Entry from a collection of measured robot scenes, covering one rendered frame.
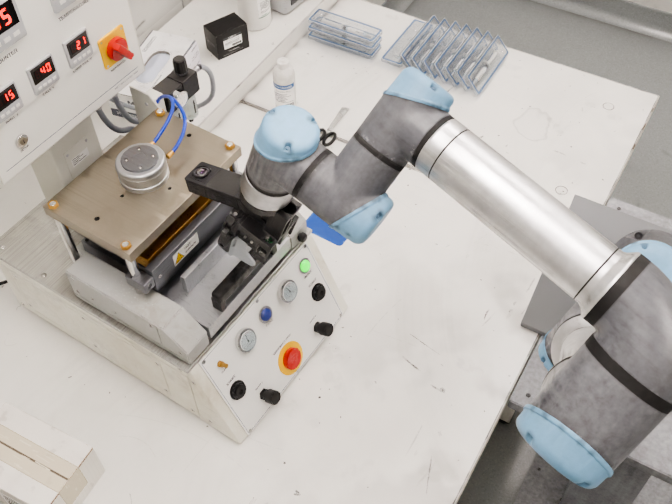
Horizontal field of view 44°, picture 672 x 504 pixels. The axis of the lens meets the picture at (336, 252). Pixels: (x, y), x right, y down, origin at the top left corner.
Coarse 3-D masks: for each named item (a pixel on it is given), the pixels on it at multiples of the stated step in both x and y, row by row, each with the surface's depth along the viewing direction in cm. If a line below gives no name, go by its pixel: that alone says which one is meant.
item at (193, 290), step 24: (216, 240) 135; (288, 240) 141; (192, 264) 132; (216, 264) 137; (264, 264) 137; (168, 288) 134; (192, 288) 134; (240, 288) 134; (192, 312) 131; (216, 312) 131
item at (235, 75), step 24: (216, 0) 214; (312, 0) 214; (336, 0) 220; (168, 24) 208; (192, 24) 208; (288, 24) 207; (264, 48) 201; (288, 48) 207; (216, 72) 196; (240, 72) 196; (264, 72) 201; (216, 96) 190; (240, 96) 195; (96, 120) 186; (120, 120) 186; (216, 120) 190
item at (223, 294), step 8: (272, 248) 137; (264, 256) 135; (240, 264) 132; (256, 264) 134; (232, 272) 131; (240, 272) 131; (248, 272) 133; (224, 280) 130; (232, 280) 130; (240, 280) 132; (216, 288) 129; (224, 288) 129; (232, 288) 130; (216, 296) 128; (224, 296) 129; (216, 304) 130; (224, 304) 130
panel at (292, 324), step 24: (288, 264) 143; (312, 264) 148; (264, 288) 140; (312, 288) 149; (288, 312) 145; (312, 312) 150; (336, 312) 155; (264, 336) 141; (288, 336) 146; (312, 336) 150; (216, 360) 133; (240, 360) 137; (264, 360) 142; (216, 384) 134; (264, 384) 142; (288, 384) 147; (240, 408) 139; (264, 408) 143
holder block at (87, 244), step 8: (88, 240) 137; (208, 240) 140; (88, 248) 138; (96, 248) 136; (200, 248) 139; (96, 256) 138; (104, 256) 136; (112, 256) 135; (192, 256) 138; (112, 264) 137; (120, 264) 135; (184, 264) 137; (176, 272) 136; (168, 280) 135; (152, 288) 134; (160, 288) 134
